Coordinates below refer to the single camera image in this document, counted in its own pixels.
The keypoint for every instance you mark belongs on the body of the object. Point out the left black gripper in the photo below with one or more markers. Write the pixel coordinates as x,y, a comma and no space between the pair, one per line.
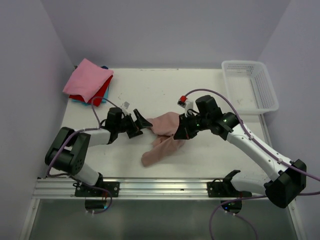
141,122

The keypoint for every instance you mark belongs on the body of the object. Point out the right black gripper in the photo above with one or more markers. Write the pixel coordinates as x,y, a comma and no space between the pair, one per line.
184,131

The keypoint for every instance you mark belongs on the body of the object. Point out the dusty pink printed t shirt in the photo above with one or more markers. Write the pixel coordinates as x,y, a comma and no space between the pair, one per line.
164,127

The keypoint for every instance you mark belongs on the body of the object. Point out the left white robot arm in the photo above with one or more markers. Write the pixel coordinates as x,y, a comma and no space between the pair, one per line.
68,151

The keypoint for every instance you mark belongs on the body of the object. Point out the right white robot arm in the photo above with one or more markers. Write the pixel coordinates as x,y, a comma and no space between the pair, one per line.
285,177

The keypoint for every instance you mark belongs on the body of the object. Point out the folded teal t shirt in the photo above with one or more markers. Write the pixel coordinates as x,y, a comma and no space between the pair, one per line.
106,92

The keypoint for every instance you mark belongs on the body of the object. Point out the folded red t shirt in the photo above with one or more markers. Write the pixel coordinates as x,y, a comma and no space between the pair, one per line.
100,95

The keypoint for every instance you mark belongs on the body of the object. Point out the folded pink t shirt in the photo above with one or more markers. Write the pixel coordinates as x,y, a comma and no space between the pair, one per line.
88,82

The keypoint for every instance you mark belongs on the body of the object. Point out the white plastic basket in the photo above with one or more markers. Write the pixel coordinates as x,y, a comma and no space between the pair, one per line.
249,87

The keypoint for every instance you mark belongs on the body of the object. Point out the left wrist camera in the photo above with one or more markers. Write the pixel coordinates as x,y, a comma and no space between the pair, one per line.
125,107

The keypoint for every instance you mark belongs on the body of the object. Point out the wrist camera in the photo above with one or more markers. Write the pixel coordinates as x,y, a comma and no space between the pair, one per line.
125,107
187,104

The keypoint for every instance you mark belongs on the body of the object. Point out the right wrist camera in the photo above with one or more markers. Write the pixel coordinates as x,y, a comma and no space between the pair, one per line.
187,104

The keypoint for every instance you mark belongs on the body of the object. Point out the aluminium mounting rail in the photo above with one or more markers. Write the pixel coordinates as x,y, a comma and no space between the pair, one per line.
130,188

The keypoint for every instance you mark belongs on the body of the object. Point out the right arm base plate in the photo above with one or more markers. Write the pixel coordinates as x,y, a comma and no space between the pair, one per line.
219,188

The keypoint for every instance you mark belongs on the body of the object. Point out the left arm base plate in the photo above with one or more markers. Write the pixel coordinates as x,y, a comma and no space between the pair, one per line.
105,189

